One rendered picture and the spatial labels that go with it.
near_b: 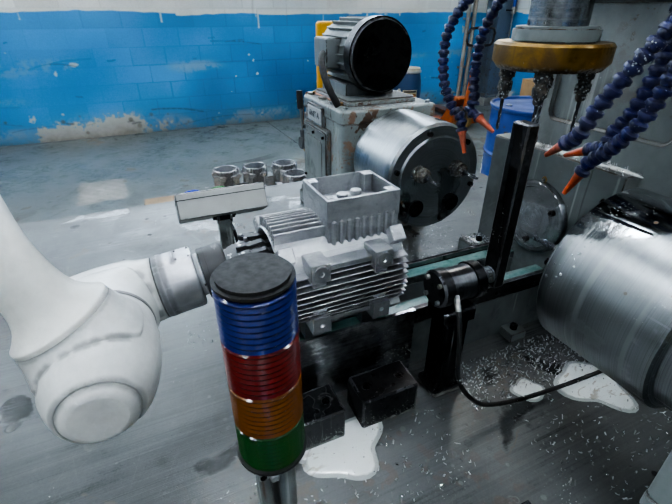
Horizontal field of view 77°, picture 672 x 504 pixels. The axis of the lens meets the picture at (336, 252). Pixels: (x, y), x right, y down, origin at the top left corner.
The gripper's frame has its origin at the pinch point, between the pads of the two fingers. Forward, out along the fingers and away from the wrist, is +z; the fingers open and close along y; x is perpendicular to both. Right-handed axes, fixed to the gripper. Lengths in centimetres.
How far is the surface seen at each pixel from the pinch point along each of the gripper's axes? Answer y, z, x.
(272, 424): -32.9, -18.4, -4.6
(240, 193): 23.0, -9.0, -0.7
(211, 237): 60, -16, 25
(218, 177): 252, 8, 78
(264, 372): -32.8, -17.8, -10.3
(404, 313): -7.9, 8.5, 15.0
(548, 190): -2.3, 44.1, 4.9
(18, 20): 551, -121, -36
